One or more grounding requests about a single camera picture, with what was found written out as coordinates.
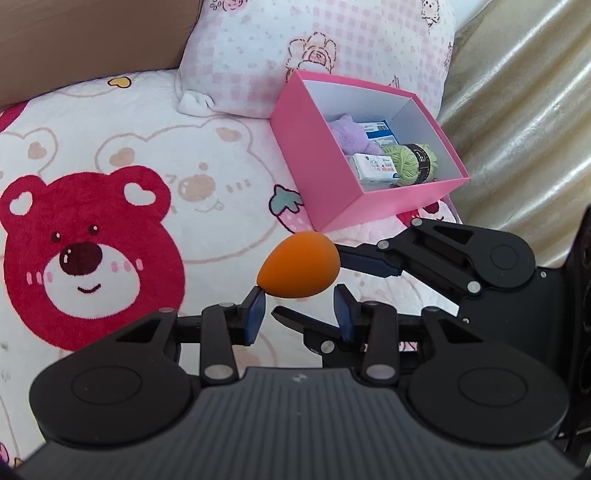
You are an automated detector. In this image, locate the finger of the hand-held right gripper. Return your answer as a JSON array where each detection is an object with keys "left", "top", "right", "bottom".
[
  {"left": 337, "top": 219, "right": 497, "bottom": 301},
  {"left": 271, "top": 305, "right": 370, "bottom": 369}
]

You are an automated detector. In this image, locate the purple plush toy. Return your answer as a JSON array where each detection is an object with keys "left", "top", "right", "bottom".
[{"left": 328, "top": 114, "right": 385, "bottom": 158}]

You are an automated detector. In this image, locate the orange makeup sponge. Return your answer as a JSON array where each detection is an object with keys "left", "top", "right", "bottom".
[{"left": 257, "top": 232, "right": 342, "bottom": 300}]

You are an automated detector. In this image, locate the printed bear blanket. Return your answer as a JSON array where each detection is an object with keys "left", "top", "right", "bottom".
[{"left": 0, "top": 69, "right": 467, "bottom": 472}]

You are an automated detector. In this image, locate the blue twin packet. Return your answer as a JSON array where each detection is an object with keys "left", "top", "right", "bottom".
[{"left": 355, "top": 120, "right": 398, "bottom": 148}]

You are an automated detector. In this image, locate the white medicine box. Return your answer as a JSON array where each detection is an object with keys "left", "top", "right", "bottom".
[{"left": 351, "top": 154, "right": 402, "bottom": 188}]

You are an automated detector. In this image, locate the pink cardboard box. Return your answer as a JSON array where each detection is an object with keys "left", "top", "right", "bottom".
[{"left": 270, "top": 69, "right": 471, "bottom": 232}]

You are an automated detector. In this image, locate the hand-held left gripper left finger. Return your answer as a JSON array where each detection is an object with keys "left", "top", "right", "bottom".
[{"left": 115, "top": 286, "right": 269, "bottom": 387}]

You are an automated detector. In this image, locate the brown pillow with cloud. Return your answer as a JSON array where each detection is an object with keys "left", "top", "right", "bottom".
[{"left": 0, "top": 0, "right": 204, "bottom": 112}]

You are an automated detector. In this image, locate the pink checked pillow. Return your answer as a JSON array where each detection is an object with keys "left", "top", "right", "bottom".
[{"left": 175, "top": 0, "right": 458, "bottom": 121}]

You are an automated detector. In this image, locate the gold curtain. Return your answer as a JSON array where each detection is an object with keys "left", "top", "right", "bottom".
[{"left": 436, "top": 0, "right": 591, "bottom": 268}]

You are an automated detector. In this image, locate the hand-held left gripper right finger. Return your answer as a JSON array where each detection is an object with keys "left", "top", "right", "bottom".
[{"left": 333, "top": 284, "right": 481, "bottom": 384}]

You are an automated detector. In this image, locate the green yarn ball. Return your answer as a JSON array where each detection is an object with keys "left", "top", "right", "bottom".
[{"left": 379, "top": 142, "right": 439, "bottom": 186}]

